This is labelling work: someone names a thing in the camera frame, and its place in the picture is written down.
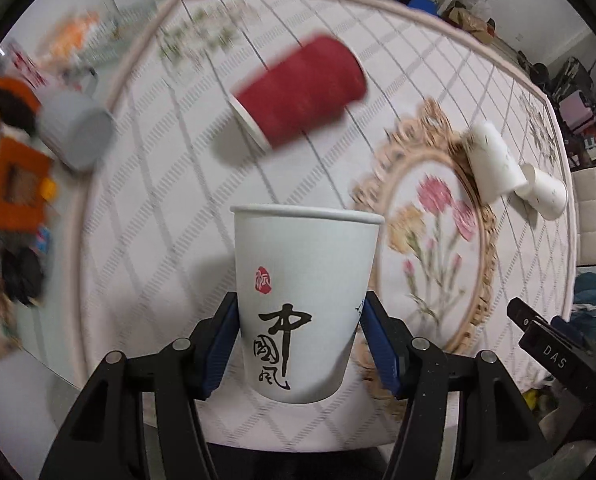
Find grey ribbed trash bin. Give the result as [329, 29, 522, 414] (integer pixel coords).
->
[36, 89, 115, 172]

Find orange box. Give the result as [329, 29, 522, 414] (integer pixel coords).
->
[0, 136, 54, 233]

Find red ripple paper cup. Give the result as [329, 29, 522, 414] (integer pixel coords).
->
[229, 35, 367, 152]

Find small white paper cup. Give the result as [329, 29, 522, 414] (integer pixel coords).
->
[514, 164, 568, 221]

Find white paper cup with birds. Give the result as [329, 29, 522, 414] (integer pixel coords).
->
[462, 122, 528, 205]

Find white calligraphy paper cup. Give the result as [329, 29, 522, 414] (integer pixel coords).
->
[232, 204, 385, 404]

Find cardboard box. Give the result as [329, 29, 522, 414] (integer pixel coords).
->
[442, 6, 495, 44]

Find blue ruffled cloth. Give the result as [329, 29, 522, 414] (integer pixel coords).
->
[571, 271, 596, 346]

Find pink suitcase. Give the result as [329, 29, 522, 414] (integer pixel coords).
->
[559, 90, 596, 133]

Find floral patterned tablecloth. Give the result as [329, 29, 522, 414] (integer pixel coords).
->
[72, 0, 579, 456]

